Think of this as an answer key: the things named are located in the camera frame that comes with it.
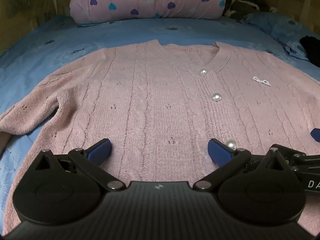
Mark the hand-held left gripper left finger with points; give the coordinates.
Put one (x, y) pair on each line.
(100, 150)

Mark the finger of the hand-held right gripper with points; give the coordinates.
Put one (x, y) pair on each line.
(308, 162)
(316, 133)

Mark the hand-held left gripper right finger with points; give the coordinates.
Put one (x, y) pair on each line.
(219, 152)

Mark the pink knit cardigan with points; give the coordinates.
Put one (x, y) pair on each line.
(155, 100)

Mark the black cloth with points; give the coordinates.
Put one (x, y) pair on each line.
(312, 50)

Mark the blue pillow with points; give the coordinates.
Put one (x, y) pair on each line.
(275, 27)

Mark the blue floral bed sheet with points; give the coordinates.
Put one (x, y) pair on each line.
(75, 37)

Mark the dark cloth with white trim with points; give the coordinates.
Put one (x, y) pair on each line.
(250, 2)

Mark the pink heart-print quilt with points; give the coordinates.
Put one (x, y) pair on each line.
(150, 0)

